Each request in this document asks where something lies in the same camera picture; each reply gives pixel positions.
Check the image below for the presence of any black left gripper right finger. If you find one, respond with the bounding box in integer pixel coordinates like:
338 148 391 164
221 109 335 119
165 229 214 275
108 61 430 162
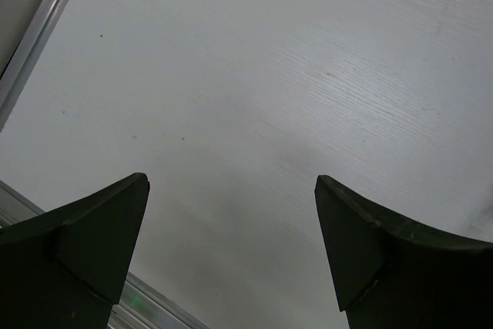
315 175 492 328

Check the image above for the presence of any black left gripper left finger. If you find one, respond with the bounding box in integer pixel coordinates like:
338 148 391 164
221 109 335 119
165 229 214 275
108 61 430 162
1 173 149 328

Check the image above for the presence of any aluminium front table rail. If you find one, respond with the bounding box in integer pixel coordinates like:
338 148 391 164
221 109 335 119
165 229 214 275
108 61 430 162
1 183 206 329

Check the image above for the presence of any aluminium table rail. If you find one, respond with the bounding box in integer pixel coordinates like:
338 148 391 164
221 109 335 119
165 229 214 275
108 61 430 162
1 0 69 127
1 183 206 329

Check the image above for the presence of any aluminium left table rail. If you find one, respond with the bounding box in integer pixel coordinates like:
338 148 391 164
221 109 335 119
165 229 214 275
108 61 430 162
1 0 69 127

